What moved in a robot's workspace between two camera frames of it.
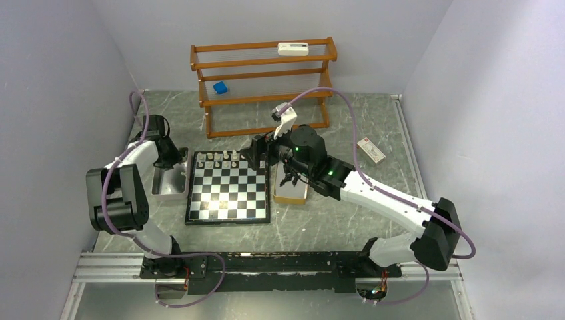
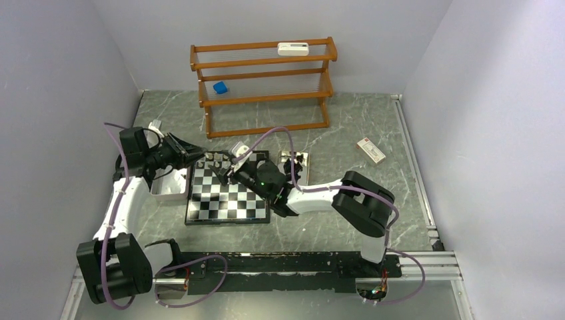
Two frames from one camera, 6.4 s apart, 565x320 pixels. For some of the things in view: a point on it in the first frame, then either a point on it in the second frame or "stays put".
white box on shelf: x=291 y=49 stays put
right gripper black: x=259 y=145 -> x=224 y=174
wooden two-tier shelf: x=256 y=87 stays put
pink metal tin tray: x=172 y=184 stays put
